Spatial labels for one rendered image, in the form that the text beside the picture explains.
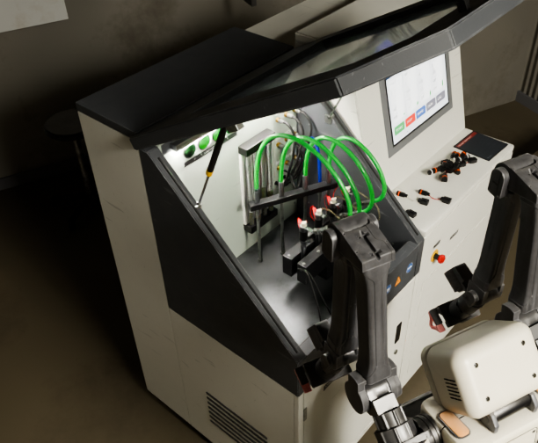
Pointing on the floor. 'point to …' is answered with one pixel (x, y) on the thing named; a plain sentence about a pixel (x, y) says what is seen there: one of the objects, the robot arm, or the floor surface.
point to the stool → (57, 123)
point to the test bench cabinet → (239, 391)
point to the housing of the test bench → (170, 388)
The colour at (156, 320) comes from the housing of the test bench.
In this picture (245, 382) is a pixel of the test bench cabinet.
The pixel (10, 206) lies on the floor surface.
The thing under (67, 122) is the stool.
